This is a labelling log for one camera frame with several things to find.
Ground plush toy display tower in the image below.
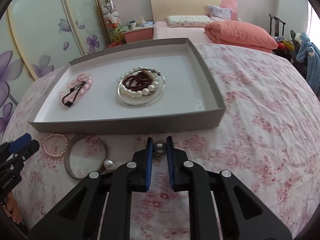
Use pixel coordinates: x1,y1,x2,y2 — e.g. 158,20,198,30
99,0,125,43

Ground dark wooden chair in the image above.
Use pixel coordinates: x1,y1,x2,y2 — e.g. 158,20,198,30
269,14,287,39

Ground black cord bracelet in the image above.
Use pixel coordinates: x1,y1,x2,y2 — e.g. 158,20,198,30
62,82,88,108

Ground pink and white nightstand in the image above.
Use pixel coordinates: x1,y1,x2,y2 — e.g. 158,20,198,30
122,25,154,44

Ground sliding door wardrobe with flowers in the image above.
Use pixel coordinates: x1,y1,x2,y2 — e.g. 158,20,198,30
0,0,110,140

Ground grey pearl earring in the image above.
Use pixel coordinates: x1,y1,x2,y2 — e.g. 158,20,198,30
153,141,166,160

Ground thin silver bangle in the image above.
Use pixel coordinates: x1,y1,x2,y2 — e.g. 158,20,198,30
117,71,166,106

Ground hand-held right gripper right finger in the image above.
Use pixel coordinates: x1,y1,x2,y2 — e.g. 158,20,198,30
166,136,293,240

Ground cream and pink headboard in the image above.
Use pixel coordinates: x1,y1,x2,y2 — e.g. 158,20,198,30
150,0,238,25

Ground grey metal bangle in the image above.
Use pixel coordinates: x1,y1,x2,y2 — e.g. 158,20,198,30
64,134,110,180

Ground cream patterned pillow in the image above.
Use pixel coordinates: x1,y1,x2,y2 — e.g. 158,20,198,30
167,15,212,28

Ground white pearl earring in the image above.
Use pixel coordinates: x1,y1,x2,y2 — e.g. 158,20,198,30
103,160,115,173

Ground blue fleece robe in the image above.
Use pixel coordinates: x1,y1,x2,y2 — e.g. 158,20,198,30
296,32,320,95

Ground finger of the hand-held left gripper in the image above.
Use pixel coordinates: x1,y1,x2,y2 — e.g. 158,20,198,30
7,133,32,153
12,140,40,159

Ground grey cardboard box tray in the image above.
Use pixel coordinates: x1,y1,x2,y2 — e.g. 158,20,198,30
27,38,226,135

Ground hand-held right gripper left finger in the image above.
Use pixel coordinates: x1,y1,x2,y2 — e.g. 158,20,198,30
27,137,153,240

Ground clear pink crystal bracelet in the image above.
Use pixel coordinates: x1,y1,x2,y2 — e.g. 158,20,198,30
59,85,84,103

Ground person's left hand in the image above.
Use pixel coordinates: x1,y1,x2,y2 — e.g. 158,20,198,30
5,194,23,224

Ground small pink pearl bracelet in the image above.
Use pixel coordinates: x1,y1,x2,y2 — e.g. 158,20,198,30
43,134,69,158

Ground pale blue floral pillow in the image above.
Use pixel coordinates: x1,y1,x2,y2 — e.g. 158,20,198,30
208,4,232,22

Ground pink bed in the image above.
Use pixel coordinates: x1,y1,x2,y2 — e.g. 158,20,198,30
152,21,275,53

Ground dark red bead bracelet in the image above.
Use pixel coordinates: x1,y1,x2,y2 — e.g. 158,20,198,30
122,70,153,90

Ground white pearl necklace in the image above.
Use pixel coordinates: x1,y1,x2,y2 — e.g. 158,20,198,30
120,66,160,98

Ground red and yellow toy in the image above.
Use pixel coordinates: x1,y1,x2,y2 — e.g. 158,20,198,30
276,39,298,55

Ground folded coral duvet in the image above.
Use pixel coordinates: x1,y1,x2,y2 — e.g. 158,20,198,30
204,21,279,50

